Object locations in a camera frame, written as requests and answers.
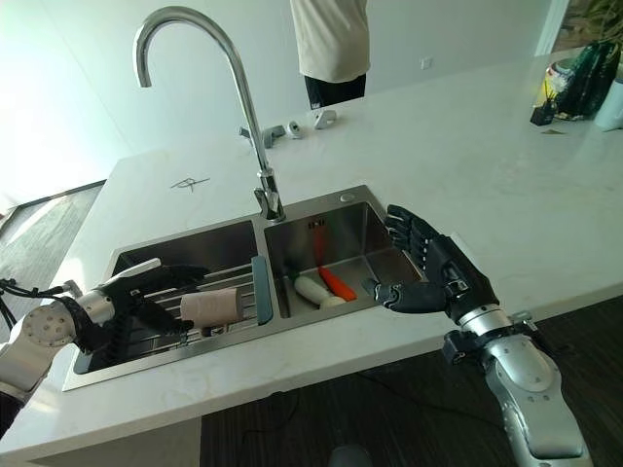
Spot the white cylindrical container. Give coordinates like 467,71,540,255
593,75,623,132

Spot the person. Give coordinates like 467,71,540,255
289,0,373,111

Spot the sink drain rack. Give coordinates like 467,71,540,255
104,257,275,349

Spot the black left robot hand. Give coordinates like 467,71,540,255
100,258,212,343

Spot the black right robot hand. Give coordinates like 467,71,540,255
362,203,502,324

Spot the black reed diffuser bottle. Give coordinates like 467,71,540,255
530,80,559,126

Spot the orange carrot toy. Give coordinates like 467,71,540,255
318,267,358,301

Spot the dark green plant bag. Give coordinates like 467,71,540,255
549,40,622,121

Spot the stainless steel double sink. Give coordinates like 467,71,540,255
61,184,429,392

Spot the chrome gooseneck faucet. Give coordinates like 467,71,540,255
132,5,286,224

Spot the white radish toy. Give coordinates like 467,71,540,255
285,266,346,310

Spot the beige cup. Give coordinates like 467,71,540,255
179,287,243,337

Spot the small silver bracket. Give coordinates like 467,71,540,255
238,125,287,149

